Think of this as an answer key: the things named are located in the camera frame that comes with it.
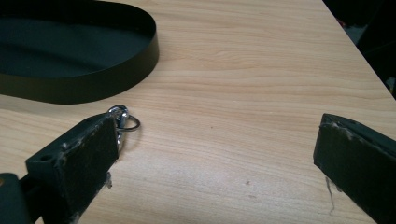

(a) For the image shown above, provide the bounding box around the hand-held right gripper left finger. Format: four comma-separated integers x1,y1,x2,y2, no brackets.
25,112,120,224

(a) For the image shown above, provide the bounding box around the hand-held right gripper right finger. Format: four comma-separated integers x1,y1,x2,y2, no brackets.
313,113,396,224

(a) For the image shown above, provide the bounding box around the silver metal key ring clasp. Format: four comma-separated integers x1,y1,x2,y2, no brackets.
106,104,142,153

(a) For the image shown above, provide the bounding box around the black oval tray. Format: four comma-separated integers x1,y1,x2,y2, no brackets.
0,0,161,105

